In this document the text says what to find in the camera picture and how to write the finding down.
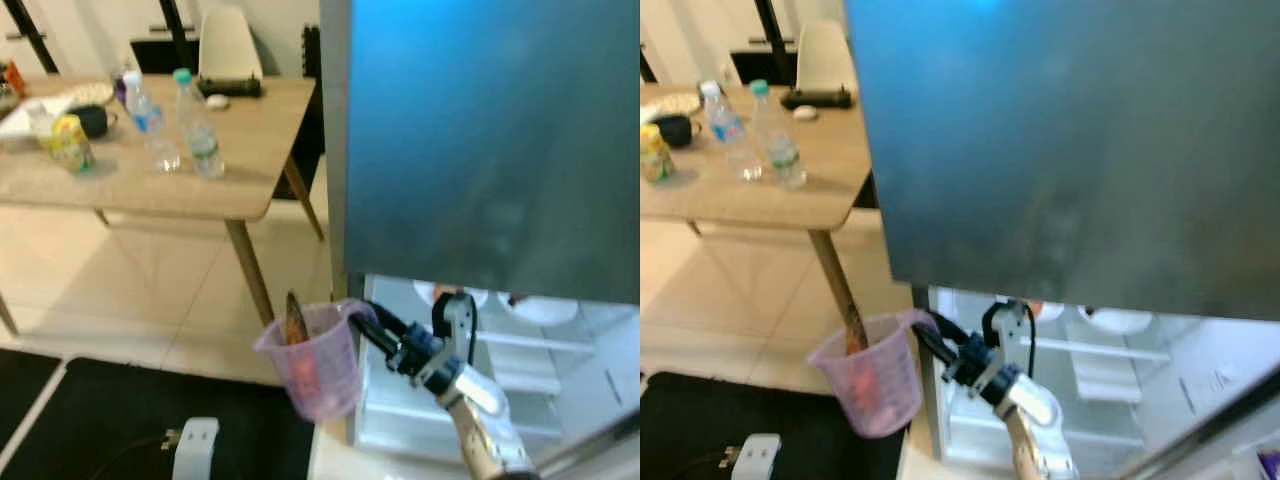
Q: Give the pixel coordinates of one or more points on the black metal stand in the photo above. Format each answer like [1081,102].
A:
[775,30]
[35,40]
[175,30]

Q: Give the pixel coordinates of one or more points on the black keyboard case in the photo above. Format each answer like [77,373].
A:
[820,98]
[235,87]

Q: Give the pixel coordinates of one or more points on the pink translucent measuring cup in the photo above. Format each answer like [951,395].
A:
[880,400]
[320,385]

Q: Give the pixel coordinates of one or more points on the white flat plate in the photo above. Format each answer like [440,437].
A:
[25,120]

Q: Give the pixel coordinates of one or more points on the white computer mouse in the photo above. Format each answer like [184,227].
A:
[805,112]
[217,101]

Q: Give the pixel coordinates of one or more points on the silver fridge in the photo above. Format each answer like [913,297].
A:
[480,150]
[1050,150]

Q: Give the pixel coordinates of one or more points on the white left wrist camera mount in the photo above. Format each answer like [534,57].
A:
[195,450]
[758,460]

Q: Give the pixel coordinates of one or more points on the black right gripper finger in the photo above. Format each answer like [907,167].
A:
[392,322]
[375,340]
[952,330]
[935,345]

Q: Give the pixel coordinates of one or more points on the cream chair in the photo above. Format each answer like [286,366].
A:
[825,55]
[228,45]

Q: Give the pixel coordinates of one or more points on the round orange tomato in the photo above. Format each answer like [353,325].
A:
[1037,308]

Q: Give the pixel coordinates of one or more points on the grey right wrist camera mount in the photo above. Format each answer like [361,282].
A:
[460,325]
[1018,340]

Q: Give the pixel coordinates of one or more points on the black floor mat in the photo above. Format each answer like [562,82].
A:
[720,430]
[20,390]
[120,420]

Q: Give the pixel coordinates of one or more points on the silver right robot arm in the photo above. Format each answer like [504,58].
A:
[1035,410]
[480,400]

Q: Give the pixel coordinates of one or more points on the woven plate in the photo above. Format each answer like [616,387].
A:
[90,93]
[675,103]

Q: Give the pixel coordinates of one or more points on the purple chocolate bar pack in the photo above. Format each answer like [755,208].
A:
[1270,463]

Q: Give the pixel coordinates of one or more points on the orange carrot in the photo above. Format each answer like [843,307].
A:
[296,320]
[857,335]

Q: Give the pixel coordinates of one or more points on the round black pouch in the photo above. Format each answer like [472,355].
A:
[95,122]
[680,130]

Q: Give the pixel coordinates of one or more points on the yellow green juice carton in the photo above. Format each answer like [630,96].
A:
[655,155]
[72,145]

